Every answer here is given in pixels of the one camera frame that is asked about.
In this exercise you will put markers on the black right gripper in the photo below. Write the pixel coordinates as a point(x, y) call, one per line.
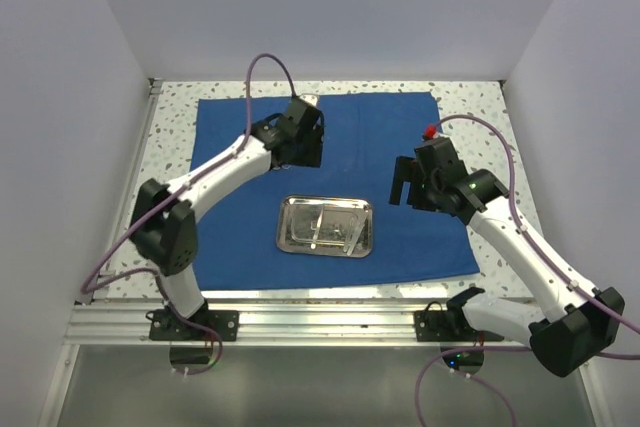
point(405, 171)

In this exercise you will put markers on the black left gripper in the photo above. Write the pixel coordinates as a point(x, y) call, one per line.
point(312, 158)

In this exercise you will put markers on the stainless steel instrument tray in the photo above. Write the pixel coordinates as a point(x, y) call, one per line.
point(297, 219)

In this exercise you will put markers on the steel scalpel handle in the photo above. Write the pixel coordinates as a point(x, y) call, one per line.
point(351, 242)

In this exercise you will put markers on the blue surgical drape cloth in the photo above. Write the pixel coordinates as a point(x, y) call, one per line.
point(365, 134)

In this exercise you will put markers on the steel tweezers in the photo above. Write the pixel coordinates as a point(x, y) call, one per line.
point(316, 238)

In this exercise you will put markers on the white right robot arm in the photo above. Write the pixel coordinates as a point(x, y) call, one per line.
point(571, 320)

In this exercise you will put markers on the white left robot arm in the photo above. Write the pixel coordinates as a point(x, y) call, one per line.
point(166, 214)

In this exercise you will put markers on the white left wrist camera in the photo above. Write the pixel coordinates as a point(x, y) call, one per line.
point(311, 99)

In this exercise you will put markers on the left side aluminium rail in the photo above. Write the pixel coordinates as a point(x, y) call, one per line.
point(137, 152)

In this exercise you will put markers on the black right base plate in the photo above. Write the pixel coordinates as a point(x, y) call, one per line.
point(435, 323)

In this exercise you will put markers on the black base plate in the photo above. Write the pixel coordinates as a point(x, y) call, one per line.
point(166, 326)
point(435, 323)

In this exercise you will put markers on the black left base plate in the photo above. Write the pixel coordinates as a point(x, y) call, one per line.
point(166, 326)

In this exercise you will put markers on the aluminium frame rail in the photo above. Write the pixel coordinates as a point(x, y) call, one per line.
point(297, 324)

